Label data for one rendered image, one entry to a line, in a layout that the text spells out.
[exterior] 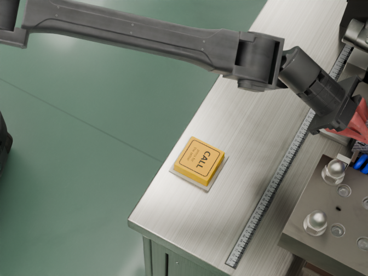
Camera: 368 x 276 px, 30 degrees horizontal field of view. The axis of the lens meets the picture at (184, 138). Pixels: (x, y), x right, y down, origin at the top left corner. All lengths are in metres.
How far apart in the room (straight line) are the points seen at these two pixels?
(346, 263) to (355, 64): 0.31
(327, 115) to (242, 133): 0.26
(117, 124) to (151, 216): 1.15
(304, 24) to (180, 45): 0.52
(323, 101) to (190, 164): 0.30
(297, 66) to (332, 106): 0.09
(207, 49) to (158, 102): 1.39
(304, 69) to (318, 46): 0.39
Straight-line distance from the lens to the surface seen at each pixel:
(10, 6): 1.00
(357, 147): 1.18
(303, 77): 1.06
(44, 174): 2.29
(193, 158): 1.25
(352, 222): 1.13
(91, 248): 2.17
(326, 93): 1.08
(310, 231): 1.10
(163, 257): 1.31
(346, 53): 1.45
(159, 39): 1.00
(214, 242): 1.21
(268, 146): 1.30
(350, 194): 1.14
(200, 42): 1.01
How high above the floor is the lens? 2.04
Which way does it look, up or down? 61 degrees down
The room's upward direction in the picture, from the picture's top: 3 degrees clockwise
